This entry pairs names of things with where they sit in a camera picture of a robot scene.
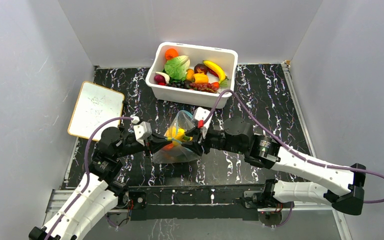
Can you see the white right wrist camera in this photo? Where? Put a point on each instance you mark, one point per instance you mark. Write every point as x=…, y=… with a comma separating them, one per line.
x=203, y=118

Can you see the toy yellow pear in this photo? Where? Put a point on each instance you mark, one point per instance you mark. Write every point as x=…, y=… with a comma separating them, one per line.
x=174, y=133

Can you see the toy yellow banana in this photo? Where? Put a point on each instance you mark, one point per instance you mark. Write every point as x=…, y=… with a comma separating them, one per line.
x=217, y=69

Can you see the toy red tomato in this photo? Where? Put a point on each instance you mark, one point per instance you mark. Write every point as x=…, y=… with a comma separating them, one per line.
x=168, y=147

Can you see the toy green cabbage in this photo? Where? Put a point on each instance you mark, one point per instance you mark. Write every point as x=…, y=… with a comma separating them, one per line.
x=177, y=67

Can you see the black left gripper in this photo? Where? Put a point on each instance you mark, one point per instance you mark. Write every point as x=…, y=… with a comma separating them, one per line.
x=155, y=144

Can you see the clear zip top bag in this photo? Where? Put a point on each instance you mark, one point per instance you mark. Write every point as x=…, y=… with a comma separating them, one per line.
x=178, y=154

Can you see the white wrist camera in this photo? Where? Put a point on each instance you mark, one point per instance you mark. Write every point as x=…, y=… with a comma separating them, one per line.
x=203, y=118
x=142, y=132

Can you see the toy red grapes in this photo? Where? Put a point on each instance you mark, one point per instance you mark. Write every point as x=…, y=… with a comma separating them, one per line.
x=206, y=87

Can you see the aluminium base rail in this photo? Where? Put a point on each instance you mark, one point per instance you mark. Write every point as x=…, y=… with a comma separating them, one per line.
x=242, y=201

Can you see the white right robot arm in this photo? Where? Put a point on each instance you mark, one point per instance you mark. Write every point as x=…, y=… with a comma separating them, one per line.
x=341, y=189

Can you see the toy yellow pepper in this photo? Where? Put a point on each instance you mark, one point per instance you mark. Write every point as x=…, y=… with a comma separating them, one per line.
x=200, y=78

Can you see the toy purple onion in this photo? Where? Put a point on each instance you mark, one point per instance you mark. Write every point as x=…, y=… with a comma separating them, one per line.
x=161, y=78

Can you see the toy red chili pepper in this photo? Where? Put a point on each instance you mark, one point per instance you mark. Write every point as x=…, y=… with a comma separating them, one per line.
x=212, y=72

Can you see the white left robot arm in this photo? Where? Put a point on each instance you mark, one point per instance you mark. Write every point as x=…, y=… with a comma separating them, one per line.
x=97, y=193

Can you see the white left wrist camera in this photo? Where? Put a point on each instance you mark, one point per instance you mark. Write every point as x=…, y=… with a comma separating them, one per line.
x=142, y=132

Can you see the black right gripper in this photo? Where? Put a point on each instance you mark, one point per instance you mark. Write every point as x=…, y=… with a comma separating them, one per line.
x=195, y=145

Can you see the white plastic food bin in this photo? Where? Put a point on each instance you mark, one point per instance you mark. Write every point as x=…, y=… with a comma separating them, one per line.
x=178, y=91

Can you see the white board wooden frame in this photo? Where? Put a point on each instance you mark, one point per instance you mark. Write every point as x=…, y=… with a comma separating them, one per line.
x=95, y=105

